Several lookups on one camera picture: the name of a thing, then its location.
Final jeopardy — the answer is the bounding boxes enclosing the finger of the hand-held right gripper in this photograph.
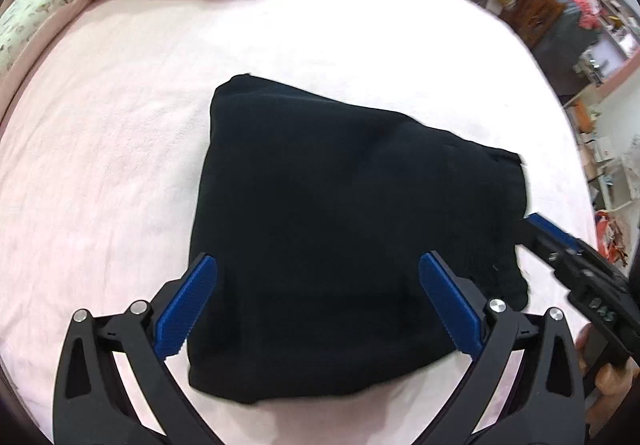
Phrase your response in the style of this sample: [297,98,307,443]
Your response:
[517,212,583,272]

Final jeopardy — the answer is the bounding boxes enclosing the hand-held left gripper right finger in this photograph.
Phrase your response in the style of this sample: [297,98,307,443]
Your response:
[419,252,586,445]

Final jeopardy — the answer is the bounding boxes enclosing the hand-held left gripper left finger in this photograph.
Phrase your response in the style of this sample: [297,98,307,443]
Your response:
[52,252,223,445]

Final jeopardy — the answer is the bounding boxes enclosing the black pants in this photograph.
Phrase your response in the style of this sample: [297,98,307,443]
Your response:
[187,74,532,405]

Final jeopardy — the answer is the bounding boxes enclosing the person's right hand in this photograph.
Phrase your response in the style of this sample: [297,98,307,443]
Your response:
[575,327,633,427]

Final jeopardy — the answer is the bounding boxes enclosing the orange plastic bag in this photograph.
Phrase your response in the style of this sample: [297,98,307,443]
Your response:
[595,210,631,267]

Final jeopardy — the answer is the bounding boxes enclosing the white storage rack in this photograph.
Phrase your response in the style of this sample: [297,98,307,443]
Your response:
[595,135,640,217]

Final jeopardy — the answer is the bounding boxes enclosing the grey covered furniture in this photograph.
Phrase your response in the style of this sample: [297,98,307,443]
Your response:
[530,0,601,97]

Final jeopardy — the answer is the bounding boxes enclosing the pink bookshelf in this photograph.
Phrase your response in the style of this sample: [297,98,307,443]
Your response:
[555,0,640,87]

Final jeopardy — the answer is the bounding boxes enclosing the red cloth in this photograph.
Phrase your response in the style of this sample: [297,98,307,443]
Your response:
[560,0,608,29]

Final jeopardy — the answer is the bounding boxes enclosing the bear print pillow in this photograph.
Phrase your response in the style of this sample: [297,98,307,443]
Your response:
[0,0,83,72]

